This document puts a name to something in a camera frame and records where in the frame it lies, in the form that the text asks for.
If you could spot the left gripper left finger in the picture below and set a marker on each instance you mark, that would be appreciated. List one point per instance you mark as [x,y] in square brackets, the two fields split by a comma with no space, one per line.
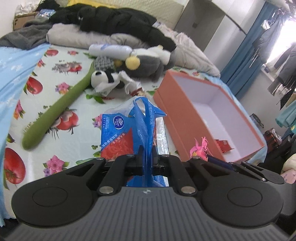
[122,167]

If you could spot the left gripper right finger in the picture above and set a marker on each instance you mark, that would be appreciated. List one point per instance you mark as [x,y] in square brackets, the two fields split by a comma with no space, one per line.
[171,167]

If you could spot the pink toy trinket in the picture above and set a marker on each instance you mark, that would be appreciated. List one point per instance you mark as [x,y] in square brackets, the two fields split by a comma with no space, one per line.
[200,150]

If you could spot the panda plush toy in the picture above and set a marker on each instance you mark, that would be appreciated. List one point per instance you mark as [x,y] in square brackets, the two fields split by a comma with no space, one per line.
[103,82]

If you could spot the fruit-print bed sheet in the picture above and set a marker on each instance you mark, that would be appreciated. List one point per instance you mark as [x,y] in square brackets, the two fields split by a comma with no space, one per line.
[73,137]

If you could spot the orange cardboard box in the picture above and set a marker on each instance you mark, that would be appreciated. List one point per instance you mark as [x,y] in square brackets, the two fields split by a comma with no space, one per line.
[197,108]

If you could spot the red packet in box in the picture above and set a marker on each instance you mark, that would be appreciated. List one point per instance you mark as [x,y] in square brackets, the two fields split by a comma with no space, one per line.
[223,145]

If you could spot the grey white penguin plush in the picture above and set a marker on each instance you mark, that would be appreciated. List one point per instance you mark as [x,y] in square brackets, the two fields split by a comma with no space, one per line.
[147,63]

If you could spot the light grey quilt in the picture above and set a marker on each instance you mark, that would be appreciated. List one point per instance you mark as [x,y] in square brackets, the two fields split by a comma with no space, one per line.
[188,54]

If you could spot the white lotion bottle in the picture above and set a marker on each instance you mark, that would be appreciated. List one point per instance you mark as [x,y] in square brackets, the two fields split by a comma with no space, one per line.
[120,52]

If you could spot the blue curtain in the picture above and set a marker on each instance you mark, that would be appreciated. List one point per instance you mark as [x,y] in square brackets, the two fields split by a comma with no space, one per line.
[242,69]

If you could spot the black jacket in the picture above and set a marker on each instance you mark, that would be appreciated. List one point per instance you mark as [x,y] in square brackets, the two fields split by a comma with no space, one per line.
[109,21]

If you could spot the light blue bed sheet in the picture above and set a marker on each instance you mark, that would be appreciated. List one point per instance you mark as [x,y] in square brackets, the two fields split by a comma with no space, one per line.
[16,67]

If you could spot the dark grey blanket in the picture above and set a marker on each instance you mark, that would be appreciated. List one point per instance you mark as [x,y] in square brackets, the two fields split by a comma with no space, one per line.
[31,35]

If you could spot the hanging dark clothes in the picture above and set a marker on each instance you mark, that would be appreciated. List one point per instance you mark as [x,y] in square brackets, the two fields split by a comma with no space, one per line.
[275,48]

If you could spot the brown cardboard box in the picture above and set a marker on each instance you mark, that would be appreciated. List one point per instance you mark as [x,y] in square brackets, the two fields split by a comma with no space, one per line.
[20,20]

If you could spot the green long-handled massage brush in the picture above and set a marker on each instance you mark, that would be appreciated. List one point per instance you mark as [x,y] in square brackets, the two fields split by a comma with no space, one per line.
[36,131]

